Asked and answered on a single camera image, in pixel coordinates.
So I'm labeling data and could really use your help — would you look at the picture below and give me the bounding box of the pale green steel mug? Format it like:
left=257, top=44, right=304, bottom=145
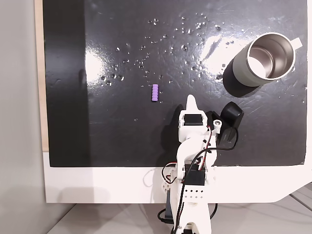
left=222, top=32, right=303, bottom=98

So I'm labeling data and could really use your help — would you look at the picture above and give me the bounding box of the black table mat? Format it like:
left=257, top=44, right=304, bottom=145
left=42, top=0, right=309, bottom=168

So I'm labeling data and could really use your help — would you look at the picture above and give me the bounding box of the black oval camera box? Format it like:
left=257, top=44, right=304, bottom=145
left=207, top=101, right=245, bottom=149

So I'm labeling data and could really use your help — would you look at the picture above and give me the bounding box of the black cable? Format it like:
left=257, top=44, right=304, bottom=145
left=157, top=202, right=218, bottom=224
left=181, top=128, right=238, bottom=186

